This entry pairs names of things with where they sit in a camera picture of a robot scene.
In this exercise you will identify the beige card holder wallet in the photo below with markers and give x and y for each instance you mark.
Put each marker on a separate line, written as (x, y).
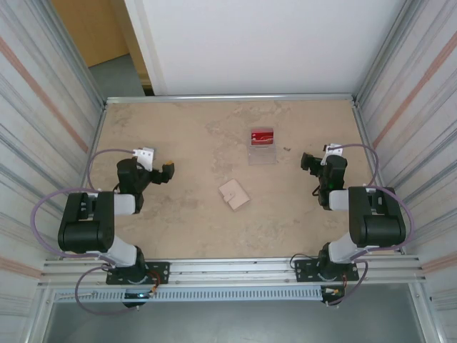
(233, 196)

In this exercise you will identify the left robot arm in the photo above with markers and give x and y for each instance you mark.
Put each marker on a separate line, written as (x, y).
(85, 228)

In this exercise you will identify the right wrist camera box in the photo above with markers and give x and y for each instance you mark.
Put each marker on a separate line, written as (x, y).
(332, 150)

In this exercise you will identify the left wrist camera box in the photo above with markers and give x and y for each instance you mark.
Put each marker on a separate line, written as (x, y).
(144, 155)

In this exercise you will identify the black controller board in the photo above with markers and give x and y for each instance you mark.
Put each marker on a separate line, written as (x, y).
(137, 296)
(333, 293)

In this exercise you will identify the white door frame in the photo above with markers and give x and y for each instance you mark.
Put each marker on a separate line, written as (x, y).
(143, 46)

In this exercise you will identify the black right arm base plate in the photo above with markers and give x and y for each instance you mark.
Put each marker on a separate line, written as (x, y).
(303, 267)

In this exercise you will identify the aluminium frame bar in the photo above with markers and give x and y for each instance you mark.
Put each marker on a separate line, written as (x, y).
(99, 125)
(361, 125)
(228, 98)

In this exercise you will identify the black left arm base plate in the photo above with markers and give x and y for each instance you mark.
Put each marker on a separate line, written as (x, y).
(159, 271)

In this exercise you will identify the aluminium mounting rail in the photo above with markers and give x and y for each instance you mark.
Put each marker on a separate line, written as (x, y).
(232, 269)

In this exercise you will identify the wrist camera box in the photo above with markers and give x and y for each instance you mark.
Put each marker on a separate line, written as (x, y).
(144, 155)
(332, 150)

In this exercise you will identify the wooden door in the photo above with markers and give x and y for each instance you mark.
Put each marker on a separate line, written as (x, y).
(89, 32)

